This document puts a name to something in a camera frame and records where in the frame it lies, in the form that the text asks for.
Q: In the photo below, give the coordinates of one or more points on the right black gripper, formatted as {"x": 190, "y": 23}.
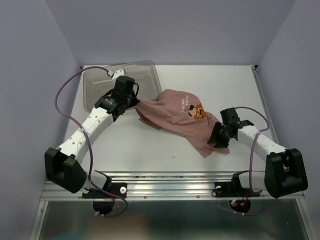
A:
{"x": 218, "y": 142}

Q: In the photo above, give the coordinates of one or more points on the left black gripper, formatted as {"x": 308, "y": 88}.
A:
{"x": 135, "y": 100}

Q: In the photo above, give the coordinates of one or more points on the pink t shirt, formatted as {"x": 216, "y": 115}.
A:
{"x": 181, "y": 113}

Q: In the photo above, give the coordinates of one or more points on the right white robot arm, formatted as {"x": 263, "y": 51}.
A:
{"x": 273, "y": 168}

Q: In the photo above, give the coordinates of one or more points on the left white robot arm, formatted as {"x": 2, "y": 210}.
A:
{"x": 63, "y": 164}

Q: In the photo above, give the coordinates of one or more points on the clear plastic bin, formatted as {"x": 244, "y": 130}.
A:
{"x": 96, "y": 82}

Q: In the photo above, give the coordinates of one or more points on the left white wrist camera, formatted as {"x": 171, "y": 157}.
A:
{"x": 116, "y": 74}

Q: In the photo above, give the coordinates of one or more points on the aluminium rail frame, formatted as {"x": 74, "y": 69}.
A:
{"x": 156, "y": 163}

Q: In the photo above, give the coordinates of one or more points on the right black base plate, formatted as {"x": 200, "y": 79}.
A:
{"x": 225, "y": 189}

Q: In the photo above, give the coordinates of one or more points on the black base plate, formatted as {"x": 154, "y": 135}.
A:
{"x": 116, "y": 188}
{"x": 225, "y": 189}

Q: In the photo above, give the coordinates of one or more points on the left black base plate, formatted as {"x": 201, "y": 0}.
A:
{"x": 116, "y": 188}

